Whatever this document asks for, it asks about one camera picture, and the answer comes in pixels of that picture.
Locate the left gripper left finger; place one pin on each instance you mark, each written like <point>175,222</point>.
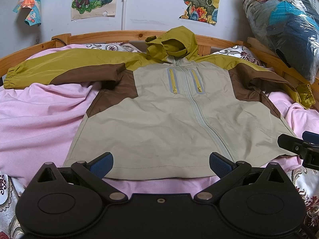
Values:
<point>91,174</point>

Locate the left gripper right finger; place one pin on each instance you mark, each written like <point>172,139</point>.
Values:
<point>229,173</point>

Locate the wooden bed frame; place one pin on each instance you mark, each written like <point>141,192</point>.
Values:
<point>205,44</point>

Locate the plastic bag of clothes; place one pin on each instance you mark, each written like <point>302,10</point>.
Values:
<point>289,28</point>

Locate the orange-haired anime girl poster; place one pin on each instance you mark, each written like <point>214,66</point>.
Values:
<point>33,17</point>

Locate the floral patterned white bedding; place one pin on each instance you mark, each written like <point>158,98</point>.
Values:
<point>239,53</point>

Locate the white wall pipe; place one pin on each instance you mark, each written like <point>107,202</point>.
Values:
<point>124,8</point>

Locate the beige brown olive hooded jacket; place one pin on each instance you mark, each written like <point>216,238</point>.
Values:
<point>161,113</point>

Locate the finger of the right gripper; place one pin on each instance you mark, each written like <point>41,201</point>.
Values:
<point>291,144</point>
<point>310,137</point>

